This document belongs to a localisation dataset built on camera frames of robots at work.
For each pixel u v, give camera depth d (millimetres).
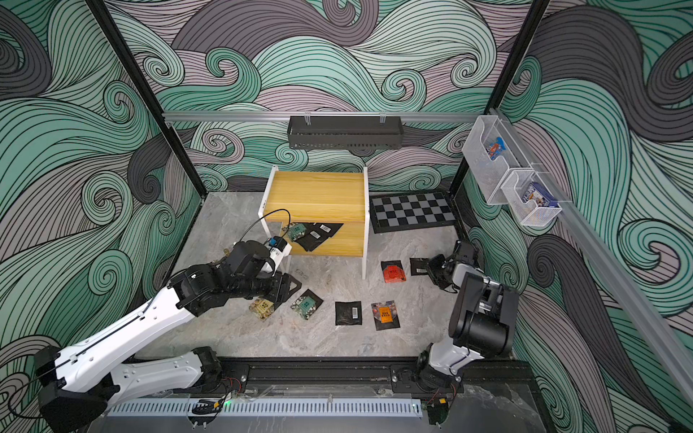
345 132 951
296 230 873
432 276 840
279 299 600
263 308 858
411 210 1102
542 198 637
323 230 873
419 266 951
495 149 835
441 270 712
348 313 854
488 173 837
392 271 949
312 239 850
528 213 681
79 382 380
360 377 745
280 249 620
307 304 875
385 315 856
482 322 451
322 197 744
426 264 954
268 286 598
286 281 611
